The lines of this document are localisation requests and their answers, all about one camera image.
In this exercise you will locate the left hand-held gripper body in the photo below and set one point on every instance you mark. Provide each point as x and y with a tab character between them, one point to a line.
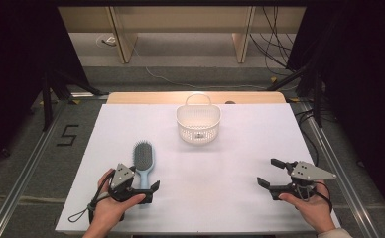
122	175

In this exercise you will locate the beige wooden desk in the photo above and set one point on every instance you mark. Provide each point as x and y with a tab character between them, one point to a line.
180	20

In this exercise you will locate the aluminium floor rail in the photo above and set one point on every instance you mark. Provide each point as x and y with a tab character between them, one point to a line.
342	178
18	188

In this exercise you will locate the person's left hand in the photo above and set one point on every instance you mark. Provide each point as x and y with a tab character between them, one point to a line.
109	211

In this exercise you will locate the light blue hairbrush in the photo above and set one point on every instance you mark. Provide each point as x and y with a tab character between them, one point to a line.
143	155

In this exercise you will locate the white table cover board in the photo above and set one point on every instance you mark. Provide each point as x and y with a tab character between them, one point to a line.
207	185

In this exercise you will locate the white plastic basket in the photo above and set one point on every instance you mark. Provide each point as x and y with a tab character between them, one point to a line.
197	134

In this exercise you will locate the round floor socket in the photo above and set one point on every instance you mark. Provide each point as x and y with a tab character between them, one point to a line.
107	40

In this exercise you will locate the black curtain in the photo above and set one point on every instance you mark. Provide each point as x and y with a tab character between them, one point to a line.
365	82
15	66

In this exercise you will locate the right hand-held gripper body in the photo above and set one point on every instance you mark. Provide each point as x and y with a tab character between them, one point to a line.
308	172

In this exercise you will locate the person's right hand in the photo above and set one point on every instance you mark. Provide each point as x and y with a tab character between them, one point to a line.
313	208

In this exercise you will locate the black tripod stand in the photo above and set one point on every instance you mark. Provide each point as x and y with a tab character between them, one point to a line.
318	99
46	99

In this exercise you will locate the yellow tape piece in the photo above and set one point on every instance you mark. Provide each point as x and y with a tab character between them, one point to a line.
293	99
273	79
75	101

